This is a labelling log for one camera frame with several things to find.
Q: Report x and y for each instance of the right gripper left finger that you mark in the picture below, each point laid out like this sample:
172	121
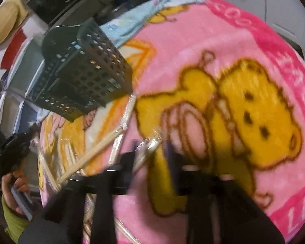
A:
115	180

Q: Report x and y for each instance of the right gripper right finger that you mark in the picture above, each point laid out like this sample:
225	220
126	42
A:
209	201

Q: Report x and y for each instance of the wooden chopsticks pair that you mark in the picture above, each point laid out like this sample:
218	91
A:
145	149

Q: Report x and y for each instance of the green sleeve forearm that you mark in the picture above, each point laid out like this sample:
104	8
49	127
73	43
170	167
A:
16	223

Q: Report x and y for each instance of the wrapped chopsticks on blanket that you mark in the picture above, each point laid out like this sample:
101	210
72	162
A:
103	143

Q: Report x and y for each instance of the pastel plastic drawer unit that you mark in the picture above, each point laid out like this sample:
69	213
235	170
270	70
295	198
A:
17	111

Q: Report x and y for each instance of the wrapped chopsticks near edge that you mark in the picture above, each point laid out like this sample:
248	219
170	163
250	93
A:
117	144

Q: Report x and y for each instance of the red plastic basin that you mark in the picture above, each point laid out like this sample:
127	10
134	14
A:
12	49

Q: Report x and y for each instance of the dark green utensil basket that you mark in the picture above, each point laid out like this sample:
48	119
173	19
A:
82	71

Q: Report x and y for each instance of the pink cartoon bear blanket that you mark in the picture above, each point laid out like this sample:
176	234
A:
228	92

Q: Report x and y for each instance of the light blue patterned cloth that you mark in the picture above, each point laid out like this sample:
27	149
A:
124	27

